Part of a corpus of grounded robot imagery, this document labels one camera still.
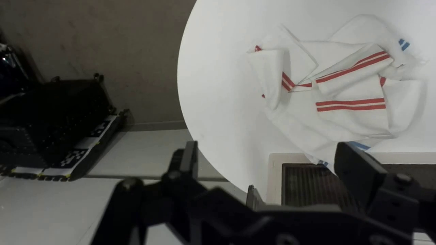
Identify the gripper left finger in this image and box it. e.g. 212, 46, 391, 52
89, 141, 254, 245

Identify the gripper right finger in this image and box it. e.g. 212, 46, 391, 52
334, 142, 436, 240

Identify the black case with marker tags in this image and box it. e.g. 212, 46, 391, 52
0, 72, 131, 182

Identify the white framed vent grille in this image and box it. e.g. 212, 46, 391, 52
267, 152, 436, 209

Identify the white cloth with red stripes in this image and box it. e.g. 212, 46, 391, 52
247, 42, 395, 113

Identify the white cloth with blue stripes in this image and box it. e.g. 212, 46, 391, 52
264, 14, 428, 168

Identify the round white table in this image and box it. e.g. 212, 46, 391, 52
177, 0, 436, 196

